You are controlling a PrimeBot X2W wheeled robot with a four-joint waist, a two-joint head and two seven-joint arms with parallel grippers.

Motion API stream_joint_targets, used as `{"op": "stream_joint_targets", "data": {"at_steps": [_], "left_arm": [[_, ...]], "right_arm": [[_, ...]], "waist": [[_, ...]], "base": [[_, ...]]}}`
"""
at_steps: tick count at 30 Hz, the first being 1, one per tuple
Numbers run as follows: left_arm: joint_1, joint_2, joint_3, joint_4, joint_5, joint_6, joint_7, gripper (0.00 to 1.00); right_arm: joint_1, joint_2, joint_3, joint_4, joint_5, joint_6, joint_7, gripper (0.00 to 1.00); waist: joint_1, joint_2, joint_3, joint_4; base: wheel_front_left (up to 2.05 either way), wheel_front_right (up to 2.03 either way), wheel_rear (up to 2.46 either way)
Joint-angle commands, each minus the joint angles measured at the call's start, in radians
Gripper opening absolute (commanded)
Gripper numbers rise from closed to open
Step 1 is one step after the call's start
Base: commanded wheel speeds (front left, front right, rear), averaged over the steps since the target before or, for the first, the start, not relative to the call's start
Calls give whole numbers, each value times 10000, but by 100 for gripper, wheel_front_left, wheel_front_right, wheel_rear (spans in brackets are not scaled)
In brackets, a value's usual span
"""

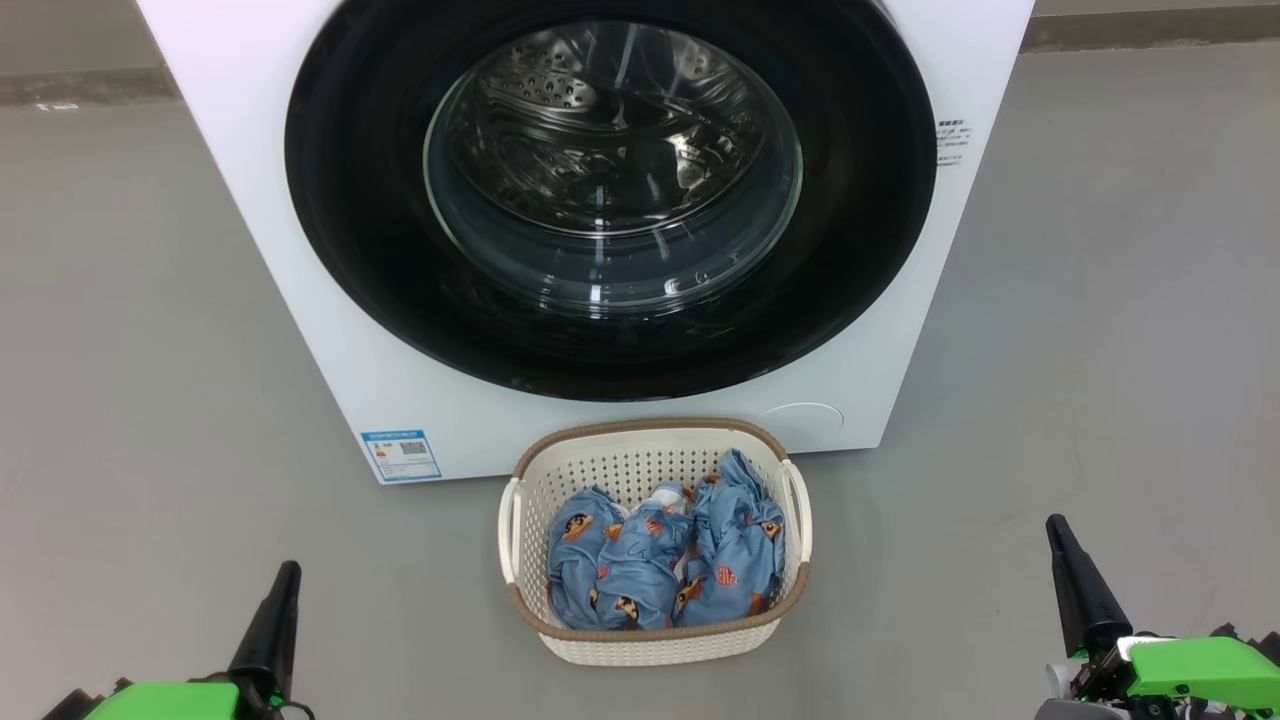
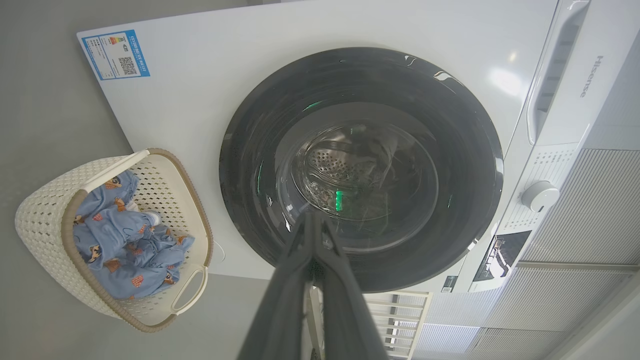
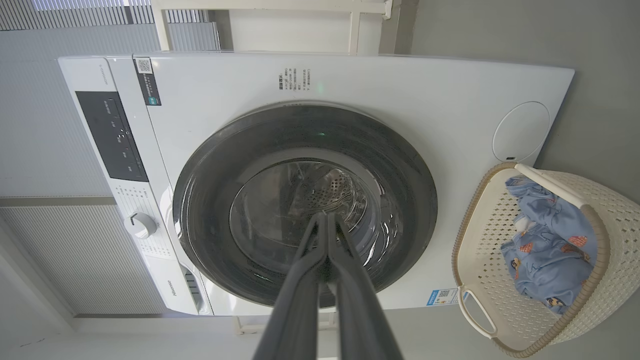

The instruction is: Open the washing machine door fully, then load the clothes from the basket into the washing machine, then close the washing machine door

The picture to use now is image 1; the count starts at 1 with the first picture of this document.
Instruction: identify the stainless steel washing machine drum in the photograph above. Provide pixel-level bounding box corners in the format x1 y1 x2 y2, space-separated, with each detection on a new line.
430 20 801 241

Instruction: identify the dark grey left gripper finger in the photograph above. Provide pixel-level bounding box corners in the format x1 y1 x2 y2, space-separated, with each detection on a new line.
228 560 303 701

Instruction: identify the blue energy label sticker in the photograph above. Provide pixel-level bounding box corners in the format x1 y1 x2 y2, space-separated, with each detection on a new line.
360 429 443 484

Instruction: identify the black round glass washer door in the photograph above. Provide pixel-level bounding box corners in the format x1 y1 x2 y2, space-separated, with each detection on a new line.
284 0 938 403

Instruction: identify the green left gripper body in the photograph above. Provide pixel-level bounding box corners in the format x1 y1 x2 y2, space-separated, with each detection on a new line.
45 678 313 720

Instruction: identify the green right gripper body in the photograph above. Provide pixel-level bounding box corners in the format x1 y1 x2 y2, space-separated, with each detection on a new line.
1070 625 1280 720

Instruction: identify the cream perforated laundry basket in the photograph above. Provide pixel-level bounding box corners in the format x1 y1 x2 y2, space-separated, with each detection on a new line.
498 417 814 668

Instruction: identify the white front-load washing machine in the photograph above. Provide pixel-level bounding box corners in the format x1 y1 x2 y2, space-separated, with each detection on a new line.
137 0 1036 486

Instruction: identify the round white filter cover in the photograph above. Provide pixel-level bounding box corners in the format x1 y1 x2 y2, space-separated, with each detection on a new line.
757 402 846 451

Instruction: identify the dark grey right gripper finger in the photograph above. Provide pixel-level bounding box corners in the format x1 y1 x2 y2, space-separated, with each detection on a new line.
1046 514 1134 658

